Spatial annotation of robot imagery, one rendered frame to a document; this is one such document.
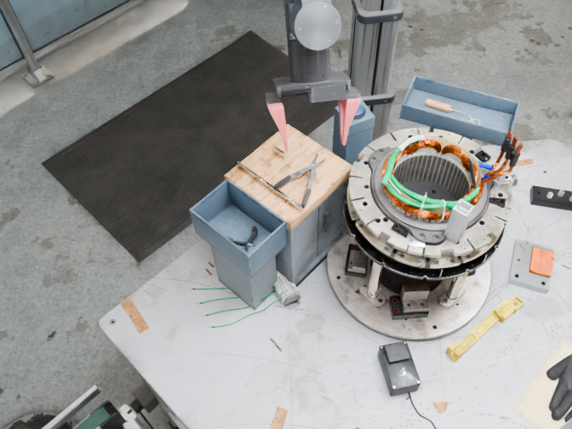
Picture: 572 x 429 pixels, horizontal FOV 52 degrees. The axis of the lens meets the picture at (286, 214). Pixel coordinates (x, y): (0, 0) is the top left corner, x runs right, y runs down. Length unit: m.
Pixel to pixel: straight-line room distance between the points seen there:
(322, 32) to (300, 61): 0.09
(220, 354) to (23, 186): 1.70
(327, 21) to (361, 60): 0.80
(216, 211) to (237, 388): 0.38
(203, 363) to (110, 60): 2.24
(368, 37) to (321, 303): 0.64
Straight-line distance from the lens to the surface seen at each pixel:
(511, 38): 3.45
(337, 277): 1.41
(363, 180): 1.19
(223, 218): 1.28
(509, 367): 1.40
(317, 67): 0.81
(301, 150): 1.28
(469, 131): 1.40
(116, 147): 2.83
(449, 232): 1.12
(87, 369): 2.29
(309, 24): 0.73
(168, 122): 2.88
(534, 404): 1.39
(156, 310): 1.43
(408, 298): 1.35
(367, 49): 1.51
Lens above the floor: 2.02
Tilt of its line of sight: 55 degrees down
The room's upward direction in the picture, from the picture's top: 2 degrees counter-clockwise
